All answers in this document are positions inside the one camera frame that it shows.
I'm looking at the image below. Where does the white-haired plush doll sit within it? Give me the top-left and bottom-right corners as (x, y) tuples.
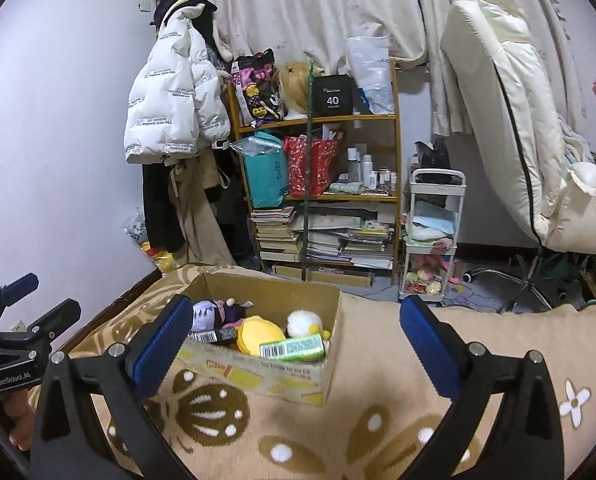
(189, 298), (253, 334)

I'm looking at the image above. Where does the black Face tissue pack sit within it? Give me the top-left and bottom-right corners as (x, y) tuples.
(188, 327), (237, 346)

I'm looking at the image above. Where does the yellow plush zipper pouch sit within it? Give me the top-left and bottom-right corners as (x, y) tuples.
(236, 315), (286, 356)

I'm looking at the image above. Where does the green tissue pack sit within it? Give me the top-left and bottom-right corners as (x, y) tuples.
(259, 334), (326, 362)

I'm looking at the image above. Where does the person's left hand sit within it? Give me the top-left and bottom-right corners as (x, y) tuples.
(1, 390), (36, 452)

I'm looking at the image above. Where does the beige patterned blanket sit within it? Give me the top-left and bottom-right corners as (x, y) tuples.
(72, 266), (596, 479)

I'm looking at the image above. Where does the open cardboard box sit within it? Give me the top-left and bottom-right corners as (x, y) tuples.
(179, 272), (342, 406)

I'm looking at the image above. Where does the beige hanging coat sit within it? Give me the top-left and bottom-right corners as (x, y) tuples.
(169, 150), (235, 266)

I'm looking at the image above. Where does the white rolling cart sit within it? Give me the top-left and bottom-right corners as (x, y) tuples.
(399, 168), (467, 304)

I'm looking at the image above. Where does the stack of books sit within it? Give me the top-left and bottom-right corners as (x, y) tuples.
(250, 202), (398, 271)

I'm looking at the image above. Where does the white puffer jacket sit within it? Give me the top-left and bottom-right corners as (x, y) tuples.
(124, 0), (231, 165)

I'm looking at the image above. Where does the teal gift bag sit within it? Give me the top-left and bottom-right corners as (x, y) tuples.
(238, 131), (289, 209)

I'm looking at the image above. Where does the wooden bookshelf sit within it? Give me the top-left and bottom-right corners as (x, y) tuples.
(224, 56), (404, 283)

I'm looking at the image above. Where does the red gift bag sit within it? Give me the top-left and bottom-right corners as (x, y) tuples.
(284, 136), (341, 198)

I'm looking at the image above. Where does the pink black printed bag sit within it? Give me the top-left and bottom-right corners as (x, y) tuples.
(231, 49), (284, 128)

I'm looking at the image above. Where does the blonde wig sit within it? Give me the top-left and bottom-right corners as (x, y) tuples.
(275, 61), (324, 120)

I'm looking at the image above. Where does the black box number 40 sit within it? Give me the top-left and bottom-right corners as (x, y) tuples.
(313, 75), (353, 117)

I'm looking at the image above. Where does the cream padded chair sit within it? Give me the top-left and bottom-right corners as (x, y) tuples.
(441, 0), (596, 255)

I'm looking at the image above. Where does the clear plastic bag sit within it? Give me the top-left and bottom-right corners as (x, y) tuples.
(345, 36), (394, 115)

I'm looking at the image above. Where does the green pole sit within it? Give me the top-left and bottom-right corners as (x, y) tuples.
(300, 58), (315, 282)

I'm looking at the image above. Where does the floral curtain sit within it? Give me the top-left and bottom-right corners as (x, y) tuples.
(215, 0), (586, 136)

